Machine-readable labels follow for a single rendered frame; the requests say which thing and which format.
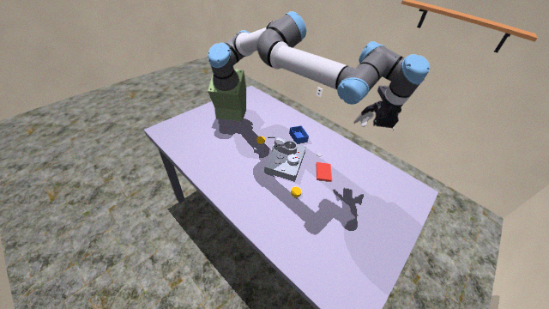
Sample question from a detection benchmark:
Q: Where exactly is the grey gear with red arrow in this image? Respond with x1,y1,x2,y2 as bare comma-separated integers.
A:
287,154,299,165

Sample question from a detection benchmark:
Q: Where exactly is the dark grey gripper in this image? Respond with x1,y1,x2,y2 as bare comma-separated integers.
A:
353,95,403,130

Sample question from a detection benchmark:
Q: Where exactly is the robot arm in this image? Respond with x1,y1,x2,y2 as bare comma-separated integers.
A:
208,12,430,105

